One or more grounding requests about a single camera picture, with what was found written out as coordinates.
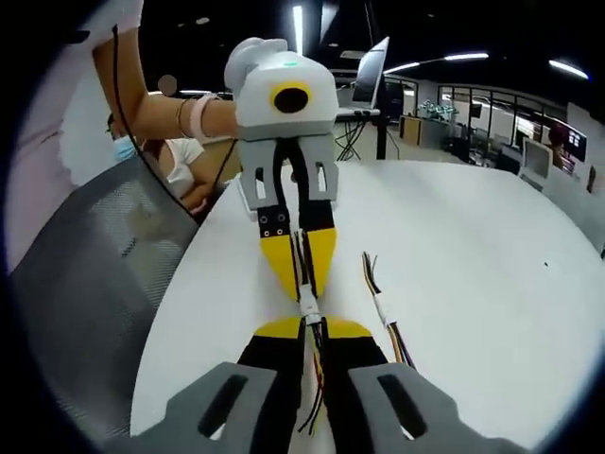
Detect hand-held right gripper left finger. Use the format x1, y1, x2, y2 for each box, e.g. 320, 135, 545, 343
101, 315, 304, 454

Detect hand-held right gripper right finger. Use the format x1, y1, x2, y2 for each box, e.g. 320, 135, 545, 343
324, 315, 531, 454

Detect coloured wire JST socket cable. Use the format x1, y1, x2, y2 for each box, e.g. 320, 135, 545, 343
295, 309, 333, 437
379, 306, 419, 372

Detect black-legged desk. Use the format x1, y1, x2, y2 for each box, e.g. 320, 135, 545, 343
329, 105, 392, 162

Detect pink wristband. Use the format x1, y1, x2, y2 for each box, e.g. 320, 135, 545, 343
190, 93, 223, 143

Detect silver laptop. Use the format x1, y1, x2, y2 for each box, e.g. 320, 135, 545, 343
351, 34, 392, 114

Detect grey mesh office chair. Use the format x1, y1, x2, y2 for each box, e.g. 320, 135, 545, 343
11, 158, 208, 454

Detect white monitor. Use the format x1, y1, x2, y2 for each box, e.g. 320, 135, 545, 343
520, 135, 555, 184

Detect person's light shirt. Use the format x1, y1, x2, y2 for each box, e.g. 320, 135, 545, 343
4, 0, 146, 274

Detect dark monitor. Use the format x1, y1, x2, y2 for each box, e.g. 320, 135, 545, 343
565, 129, 589, 163

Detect hanging black desk cables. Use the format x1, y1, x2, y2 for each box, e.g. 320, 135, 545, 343
332, 118, 366, 161

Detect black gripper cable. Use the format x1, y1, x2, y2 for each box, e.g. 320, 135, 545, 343
110, 24, 239, 219

